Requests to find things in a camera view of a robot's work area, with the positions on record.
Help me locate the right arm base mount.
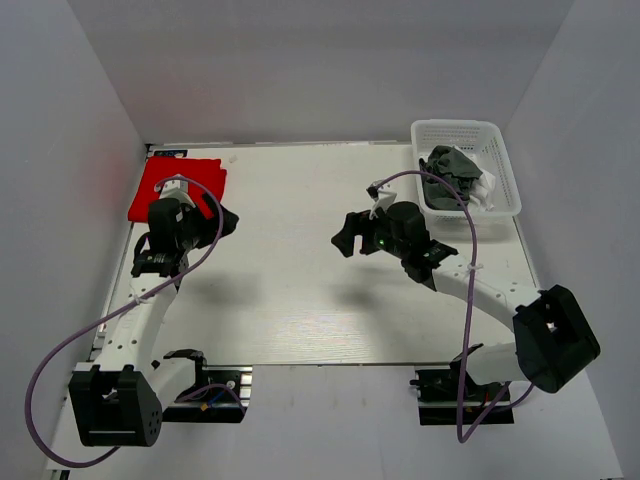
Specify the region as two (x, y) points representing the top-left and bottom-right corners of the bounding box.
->
(409, 368), (514, 426)

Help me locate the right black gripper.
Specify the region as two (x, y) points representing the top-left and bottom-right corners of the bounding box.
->
(333, 203), (409, 259)

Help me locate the white plastic basket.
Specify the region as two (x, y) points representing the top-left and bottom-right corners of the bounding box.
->
(410, 119), (522, 225)

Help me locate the white t-shirt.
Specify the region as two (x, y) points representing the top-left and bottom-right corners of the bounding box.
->
(469, 169), (496, 212)

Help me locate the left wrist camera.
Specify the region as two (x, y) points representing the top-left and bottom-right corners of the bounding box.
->
(154, 180), (195, 208)

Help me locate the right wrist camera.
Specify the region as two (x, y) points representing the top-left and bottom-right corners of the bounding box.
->
(366, 182), (397, 220)

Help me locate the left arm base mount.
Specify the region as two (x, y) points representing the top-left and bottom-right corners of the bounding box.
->
(153, 349), (253, 424)

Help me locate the dark grey t-shirt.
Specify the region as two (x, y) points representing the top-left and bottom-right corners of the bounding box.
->
(418, 145), (483, 211)

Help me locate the blue label sticker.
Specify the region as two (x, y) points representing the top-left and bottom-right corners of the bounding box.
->
(153, 149), (188, 158)

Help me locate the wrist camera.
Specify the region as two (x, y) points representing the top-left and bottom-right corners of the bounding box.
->
(154, 180), (195, 208)
(366, 182), (397, 220)

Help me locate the folded red t-shirt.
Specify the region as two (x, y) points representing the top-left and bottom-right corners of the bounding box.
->
(126, 156), (228, 223)

